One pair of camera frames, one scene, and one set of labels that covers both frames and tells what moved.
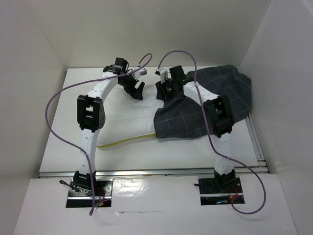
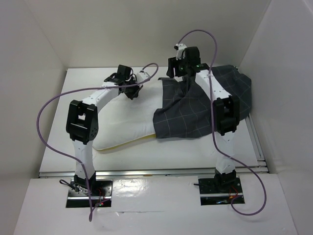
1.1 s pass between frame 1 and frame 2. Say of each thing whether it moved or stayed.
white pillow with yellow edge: stayed
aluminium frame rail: stayed
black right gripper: moved
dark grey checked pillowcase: stayed
